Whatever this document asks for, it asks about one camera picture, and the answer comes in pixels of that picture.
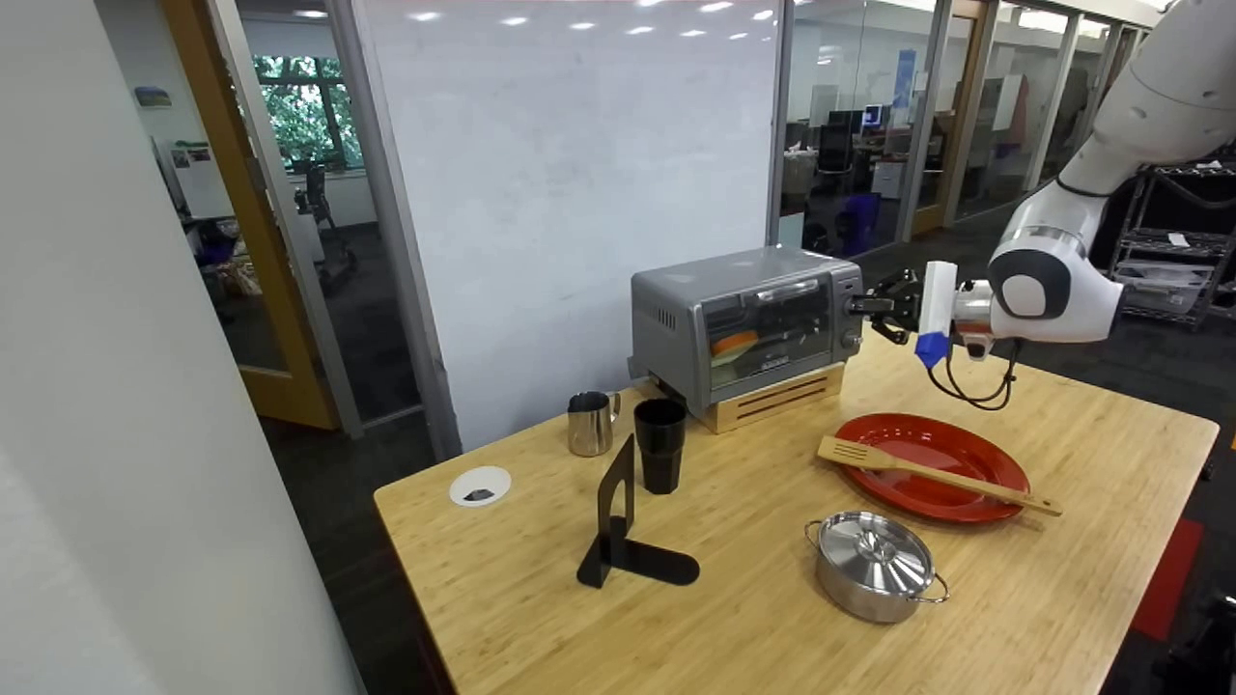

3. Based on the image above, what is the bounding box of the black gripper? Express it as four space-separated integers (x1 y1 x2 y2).
854 265 927 345

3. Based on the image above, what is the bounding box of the wooden slatted oven base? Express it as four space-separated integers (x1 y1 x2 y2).
692 363 854 442

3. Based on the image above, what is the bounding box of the silver toaster oven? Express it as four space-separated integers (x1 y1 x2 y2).
627 245 869 419

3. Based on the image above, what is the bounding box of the wooden slotted spatula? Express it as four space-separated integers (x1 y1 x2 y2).
815 431 1067 520

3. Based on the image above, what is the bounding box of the red round plate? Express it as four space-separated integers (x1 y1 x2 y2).
831 410 1035 529

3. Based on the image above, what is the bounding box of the black plastic cup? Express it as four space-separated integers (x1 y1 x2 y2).
628 395 692 500

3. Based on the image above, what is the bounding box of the small steel pot with lid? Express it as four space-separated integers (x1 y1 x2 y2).
802 505 955 628

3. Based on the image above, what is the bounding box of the metal shelf cart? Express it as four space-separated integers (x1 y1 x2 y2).
1109 160 1236 328

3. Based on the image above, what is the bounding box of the small steel mug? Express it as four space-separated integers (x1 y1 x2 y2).
564 388 627 458

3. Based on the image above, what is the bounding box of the black phone stand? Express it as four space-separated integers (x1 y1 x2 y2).
571 431 701 590

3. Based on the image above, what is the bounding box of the red floor object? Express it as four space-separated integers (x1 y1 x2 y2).
1126 515 1209 648

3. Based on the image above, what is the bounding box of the wooden office door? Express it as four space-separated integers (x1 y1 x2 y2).
157 0 342 431

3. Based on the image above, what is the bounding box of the white and blue wrist camera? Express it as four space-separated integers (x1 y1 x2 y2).
912 258 961 370

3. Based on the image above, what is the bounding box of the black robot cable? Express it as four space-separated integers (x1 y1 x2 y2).
923 331 1026 419

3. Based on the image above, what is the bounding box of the white round cable grommet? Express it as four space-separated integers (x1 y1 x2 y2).
445 465 517 515

